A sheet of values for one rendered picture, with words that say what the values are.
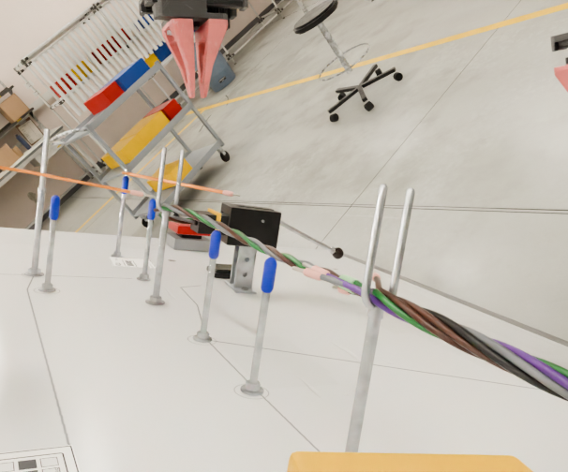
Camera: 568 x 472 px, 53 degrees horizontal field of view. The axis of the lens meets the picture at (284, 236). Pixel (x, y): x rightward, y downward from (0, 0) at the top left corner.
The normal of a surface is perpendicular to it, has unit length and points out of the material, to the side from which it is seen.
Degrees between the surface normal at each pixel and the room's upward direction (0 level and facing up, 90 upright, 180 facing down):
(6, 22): 90
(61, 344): 49
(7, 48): 90
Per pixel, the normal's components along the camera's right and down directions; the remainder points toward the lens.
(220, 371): 0.14, -0.98
